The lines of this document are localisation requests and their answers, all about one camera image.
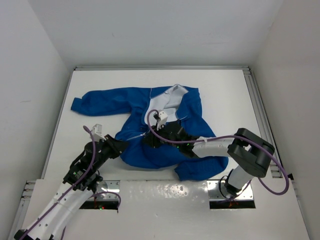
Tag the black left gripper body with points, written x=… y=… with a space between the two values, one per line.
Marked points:
x=107 y=150

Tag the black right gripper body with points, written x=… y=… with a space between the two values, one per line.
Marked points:
x=156 y=142

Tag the blue fleece zip jacket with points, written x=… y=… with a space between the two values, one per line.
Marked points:
x=180 y=103

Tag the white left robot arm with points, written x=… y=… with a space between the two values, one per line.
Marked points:
x=79 y=184

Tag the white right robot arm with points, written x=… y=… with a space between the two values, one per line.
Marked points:
x=248 y=150

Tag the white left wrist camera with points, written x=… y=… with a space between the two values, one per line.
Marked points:
x=96 y=132

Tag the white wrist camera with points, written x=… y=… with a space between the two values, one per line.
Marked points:
x=96 y=132
x=161 y=119

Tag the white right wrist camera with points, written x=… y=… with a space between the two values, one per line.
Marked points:
x=161 y=119

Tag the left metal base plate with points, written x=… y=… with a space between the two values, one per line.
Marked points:
x=108 y=188

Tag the metal base plate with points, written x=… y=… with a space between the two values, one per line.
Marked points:
x=218 y=193
x=108 y=188

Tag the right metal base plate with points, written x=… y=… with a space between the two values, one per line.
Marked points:
x=218 y=193

